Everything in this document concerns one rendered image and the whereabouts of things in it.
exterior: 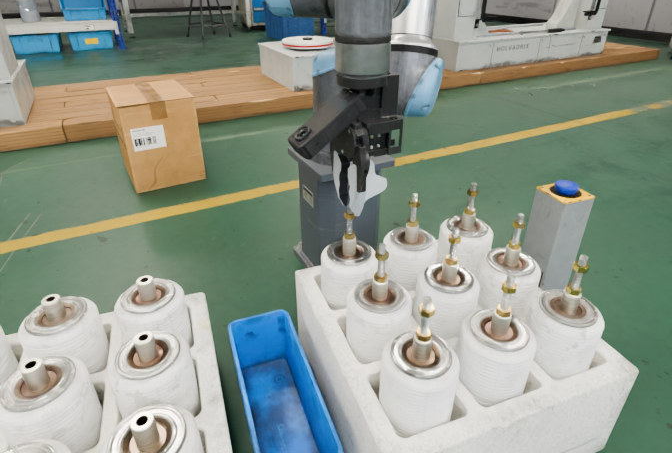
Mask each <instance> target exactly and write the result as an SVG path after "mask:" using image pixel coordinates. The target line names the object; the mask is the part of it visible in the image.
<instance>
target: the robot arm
mask: <svg viewBox="0 0 672 453"><path fill-rule="evenodd" d="M265 1H266V3H267V6H268V8H269V10H270V11H271V12H272V13H273V14H274V15H277V16H282V17H293V18H295V19H296V18H297V17H303V18H330V19H335V48H333V49H328V50H324V51H321V52H319V53H317V54H316V55H315V56H314V58H313V68H312V74H311V77H312V80H313V116H312V117H311V118H310V119H308V120H307V121H306V122H305V123H304V124H303V125H302V126H301V127H299V128H298V129H297V130H296V131H295V132H294V133H293V134H292V135H290V136H289V137H288V142H289V144H290V145H291V146H292V148H293V149H294V150H295V152H297V153H298V154H299V155H301V156H302V157H303V158H305V159H308V160H312V161H314V162H316V163H319V164H323V165H329V166H332V172H333V176H334V182H335V186H336V190H337V194H338V198H339V199H340V201H341V202H342V204H343V205H344V206H347V201H348V191H347V186H349V185H350V190H349V195H350V203H349V207H350V208H351V210H352V212H353V213H354V215H355V216H360V214H361V212H362V209H363V206H364V203H365V201H366V200H367V199H369V198H371V197H373V196H375V195H377V194H379V193H381V192H382V191H384V190H385V189H386V187H387V180H386V178H384V177H381V176H378V175H376V174H375V167H374V163H373V161H371V160H370V158H371V157H372V156H375V157H377V156H382V155H391V154H396V153H401V145H402V132H403V119H402V118H400V117H398V116H404V117H406V118H407V117H425V116H427V115H428V114H429V113H430V112H431V110H432V108H433V106H434V104H435V101H436V98H437V95H438V92H439V88H440V84H441V80H442V76H443V75H442V74H443V70H444V61H443V60H442V59H441V58H437V57H438V48H437V47H436V46H435V44H434V43H433V41H432V35H433V28H434V21H435V13H436V6H437V0H265ZM397 129H399V143H398V146H393V145H395V139H393V138H391V133H392V130H397ZM390 146H392V147H390Z"/></svg>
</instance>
